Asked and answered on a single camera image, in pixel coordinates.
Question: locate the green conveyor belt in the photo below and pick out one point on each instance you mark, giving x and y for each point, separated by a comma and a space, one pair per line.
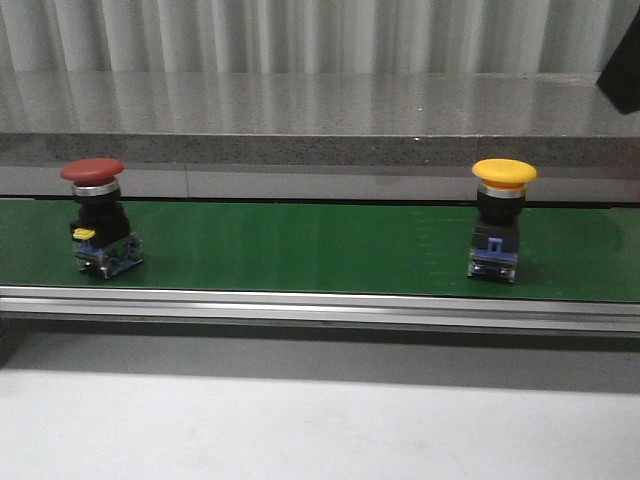
399, 267

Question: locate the red push button edge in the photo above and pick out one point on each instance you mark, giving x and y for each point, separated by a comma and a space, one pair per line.
104, 244

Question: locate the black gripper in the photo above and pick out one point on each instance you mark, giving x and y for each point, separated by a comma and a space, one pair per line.
619, 81

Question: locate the grey granite counter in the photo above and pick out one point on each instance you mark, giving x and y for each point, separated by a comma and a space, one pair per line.
381, 137

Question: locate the white curtain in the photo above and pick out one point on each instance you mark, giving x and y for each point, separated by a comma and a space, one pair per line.
515, 37

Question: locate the yellow push button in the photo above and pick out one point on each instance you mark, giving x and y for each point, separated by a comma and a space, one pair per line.
501, 197

